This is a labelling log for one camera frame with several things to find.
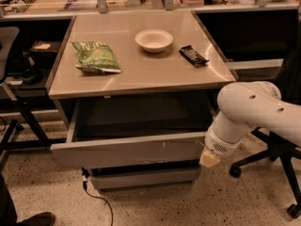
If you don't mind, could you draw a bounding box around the grey top drawer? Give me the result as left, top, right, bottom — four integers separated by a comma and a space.
51, 96, 212, 169

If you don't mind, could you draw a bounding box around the white bowl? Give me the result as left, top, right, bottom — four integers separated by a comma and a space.
135, 29, 173, 54

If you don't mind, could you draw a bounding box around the grey office chair left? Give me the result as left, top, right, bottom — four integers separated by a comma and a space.
0, 26, 20, 155

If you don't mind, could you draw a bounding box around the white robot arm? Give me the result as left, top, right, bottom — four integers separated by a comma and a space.
200, 81, 301, 168

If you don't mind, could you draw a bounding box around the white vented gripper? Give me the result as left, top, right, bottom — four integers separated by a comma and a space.
199, 126, 240, 169

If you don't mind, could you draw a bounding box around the green chip bag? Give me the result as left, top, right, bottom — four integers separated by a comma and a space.
71, 41, 121, 73

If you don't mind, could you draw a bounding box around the black cable on floor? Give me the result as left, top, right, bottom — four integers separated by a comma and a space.
81, 168, 114, 226

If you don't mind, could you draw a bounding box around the dark shoe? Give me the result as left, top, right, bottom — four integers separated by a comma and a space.
17, 212, 55, 226

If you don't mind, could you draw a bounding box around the grey bottom drawer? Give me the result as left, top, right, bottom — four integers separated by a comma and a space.
90, 166, 200, 190

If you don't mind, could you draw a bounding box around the black snack bar wrapper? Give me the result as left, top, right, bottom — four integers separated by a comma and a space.
179, 45, 209, 68

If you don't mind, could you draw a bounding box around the black box with label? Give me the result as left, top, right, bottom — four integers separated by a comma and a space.
30, 40, 61, 68

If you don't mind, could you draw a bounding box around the grey drawer cabinet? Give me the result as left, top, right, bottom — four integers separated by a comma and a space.
49, 10, 235, 179

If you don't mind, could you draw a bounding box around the grey drawer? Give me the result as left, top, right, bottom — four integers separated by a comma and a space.
90, 166, 200, 190
51, 96, 212, 169

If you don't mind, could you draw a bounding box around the black office chair right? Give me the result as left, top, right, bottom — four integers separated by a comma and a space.
230, 48, 301, 218

